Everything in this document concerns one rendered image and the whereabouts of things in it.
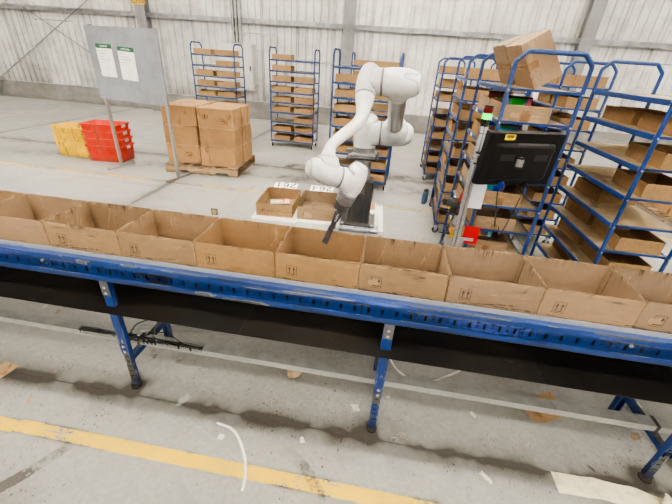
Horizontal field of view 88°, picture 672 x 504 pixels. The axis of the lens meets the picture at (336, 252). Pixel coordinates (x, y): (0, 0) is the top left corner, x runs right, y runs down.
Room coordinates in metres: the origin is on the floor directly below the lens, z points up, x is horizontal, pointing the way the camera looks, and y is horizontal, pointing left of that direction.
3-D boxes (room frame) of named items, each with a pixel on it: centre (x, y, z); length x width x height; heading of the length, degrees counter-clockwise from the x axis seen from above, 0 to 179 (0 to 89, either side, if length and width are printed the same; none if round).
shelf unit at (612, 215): (2.73, -2.19, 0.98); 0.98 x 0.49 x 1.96; 174
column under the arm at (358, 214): (2.50, -0.15, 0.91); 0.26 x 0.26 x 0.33; 85
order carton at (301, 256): (1.50, 0.07, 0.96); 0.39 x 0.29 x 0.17; 83
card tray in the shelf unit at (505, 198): (2.73, -1.24, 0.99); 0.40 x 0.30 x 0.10; 170
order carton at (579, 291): (1.35, -1.11, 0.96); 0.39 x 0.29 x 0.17; 83
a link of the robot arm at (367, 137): (2.51, -0.15, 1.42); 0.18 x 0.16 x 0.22; 82
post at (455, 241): (2.13, -0.80, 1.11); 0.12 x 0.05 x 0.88; 83
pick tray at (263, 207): (2.64, 0.48, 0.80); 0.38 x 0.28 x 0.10; 177
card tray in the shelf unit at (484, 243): (2.72, -1.24, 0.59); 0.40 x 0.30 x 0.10; 171
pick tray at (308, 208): (2.62, 0.17, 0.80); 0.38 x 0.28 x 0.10; 177
